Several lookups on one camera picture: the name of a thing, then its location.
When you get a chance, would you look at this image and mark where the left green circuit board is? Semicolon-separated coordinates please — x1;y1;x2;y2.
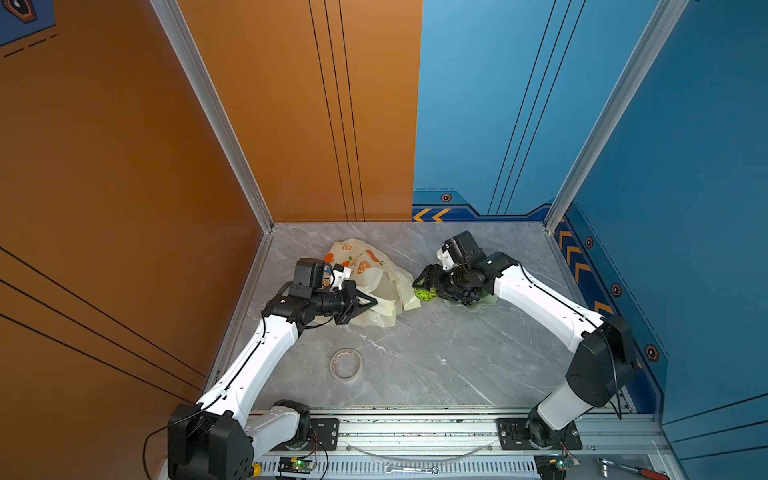
276;457;318;477

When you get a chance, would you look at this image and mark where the green bumpy fruit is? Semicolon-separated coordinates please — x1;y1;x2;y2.
414;287;439;302

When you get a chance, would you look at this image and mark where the silver wrench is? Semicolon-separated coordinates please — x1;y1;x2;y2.
384;464;440;475

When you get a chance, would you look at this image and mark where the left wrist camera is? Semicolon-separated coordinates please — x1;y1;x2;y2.
293;258;351;290

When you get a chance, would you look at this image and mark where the green circuit board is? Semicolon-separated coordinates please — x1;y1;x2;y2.
276;457;318;477
534;456;581;480

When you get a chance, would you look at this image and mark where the cream plastic bag orange print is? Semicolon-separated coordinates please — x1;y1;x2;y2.
325;238;421;328

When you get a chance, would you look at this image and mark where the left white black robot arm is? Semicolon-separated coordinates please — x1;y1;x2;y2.
167;280;377;479

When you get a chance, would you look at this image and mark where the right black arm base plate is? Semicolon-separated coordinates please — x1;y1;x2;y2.
496;418;583;451

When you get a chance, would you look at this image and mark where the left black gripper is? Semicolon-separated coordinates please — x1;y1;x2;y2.
311;281;377;324

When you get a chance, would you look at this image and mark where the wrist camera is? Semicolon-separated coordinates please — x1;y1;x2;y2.
437;231;486;271
293;258;351;290

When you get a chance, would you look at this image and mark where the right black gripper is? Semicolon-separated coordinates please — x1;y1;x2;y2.
412;263;471;301

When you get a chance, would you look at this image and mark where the aluminium front rail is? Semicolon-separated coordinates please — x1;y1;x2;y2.
246;407;683;479

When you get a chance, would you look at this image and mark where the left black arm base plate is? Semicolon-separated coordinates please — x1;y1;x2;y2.
273;417;340;452

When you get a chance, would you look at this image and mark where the clear tape roll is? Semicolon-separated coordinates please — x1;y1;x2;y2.
329;348;364;383

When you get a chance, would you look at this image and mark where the red handled tool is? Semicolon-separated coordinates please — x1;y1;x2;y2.
597;457;670;480

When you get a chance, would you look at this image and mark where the pale green fruit plate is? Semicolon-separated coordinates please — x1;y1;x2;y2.
445;293;498;312

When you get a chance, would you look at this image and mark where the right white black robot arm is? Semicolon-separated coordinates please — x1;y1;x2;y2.
413;252;637;449

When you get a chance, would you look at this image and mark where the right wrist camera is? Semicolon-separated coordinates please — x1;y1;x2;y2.
437;231;486;271

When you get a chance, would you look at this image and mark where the right green circuit board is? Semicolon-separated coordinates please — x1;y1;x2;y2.
534;456;581;480

